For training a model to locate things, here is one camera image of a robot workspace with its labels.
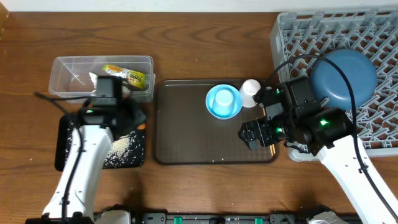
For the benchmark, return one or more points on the white rice pile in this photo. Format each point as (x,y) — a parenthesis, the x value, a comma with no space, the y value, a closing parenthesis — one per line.
(124,149)

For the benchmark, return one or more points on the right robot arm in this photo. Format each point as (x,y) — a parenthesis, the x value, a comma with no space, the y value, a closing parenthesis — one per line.
(331,137)

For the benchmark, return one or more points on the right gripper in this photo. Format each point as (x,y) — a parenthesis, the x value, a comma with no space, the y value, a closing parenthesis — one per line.
(262,124)

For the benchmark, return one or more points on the yellow-green snack wrapper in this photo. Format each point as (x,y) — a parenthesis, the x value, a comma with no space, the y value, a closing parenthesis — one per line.
(134,78)

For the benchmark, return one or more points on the white cup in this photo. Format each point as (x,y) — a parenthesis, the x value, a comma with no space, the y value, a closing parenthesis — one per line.
(248,89)

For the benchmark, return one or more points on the light blue cup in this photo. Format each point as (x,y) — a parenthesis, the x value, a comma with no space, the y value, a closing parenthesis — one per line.
(223,103)

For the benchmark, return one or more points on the clear plastic bin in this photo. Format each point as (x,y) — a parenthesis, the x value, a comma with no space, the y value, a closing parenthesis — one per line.
(70,75)

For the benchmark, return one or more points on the white napkin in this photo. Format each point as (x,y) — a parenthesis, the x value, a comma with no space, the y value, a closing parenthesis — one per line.
(125,84)

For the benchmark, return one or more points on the grey dishwasher rack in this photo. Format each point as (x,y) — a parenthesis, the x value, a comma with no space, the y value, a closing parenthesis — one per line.
(373,32)

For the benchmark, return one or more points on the black plastic tray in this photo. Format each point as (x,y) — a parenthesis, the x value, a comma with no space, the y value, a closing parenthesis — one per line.
(60,155)

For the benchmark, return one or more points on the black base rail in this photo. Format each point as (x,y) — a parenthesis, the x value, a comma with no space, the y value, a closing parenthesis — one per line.
(162,218)

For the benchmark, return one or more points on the orange carrot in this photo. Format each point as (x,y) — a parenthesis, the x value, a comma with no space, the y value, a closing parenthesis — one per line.
(142,126)

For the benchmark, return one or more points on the dark blue plate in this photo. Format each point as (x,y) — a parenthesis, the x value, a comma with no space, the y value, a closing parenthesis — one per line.
(326,82)

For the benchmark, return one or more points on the brown serving tray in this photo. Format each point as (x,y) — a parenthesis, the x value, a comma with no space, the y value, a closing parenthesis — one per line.
(187,134)

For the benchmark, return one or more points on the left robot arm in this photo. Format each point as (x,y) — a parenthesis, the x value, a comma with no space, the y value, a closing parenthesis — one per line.
(95,126)

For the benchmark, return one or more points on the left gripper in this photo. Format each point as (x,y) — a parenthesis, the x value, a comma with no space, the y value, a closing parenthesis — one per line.
(141,117)

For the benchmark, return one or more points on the light blue bowl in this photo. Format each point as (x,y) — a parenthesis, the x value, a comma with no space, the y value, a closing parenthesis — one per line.
(237,105)

